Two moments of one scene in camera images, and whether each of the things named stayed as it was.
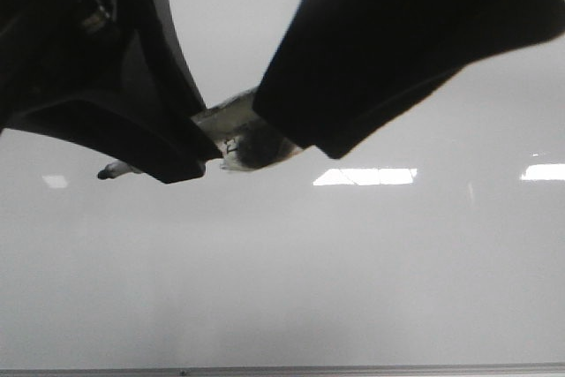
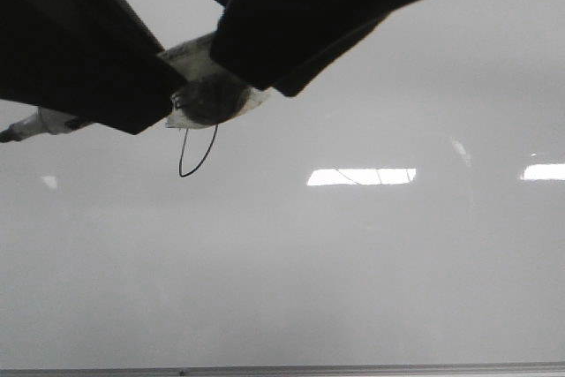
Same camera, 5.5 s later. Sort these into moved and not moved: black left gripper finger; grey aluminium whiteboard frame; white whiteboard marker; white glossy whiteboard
Moved: black left gripper finger; white whiteboard marker
Not moved: grey aluminium whiteboard frame; white glossy whiteboard
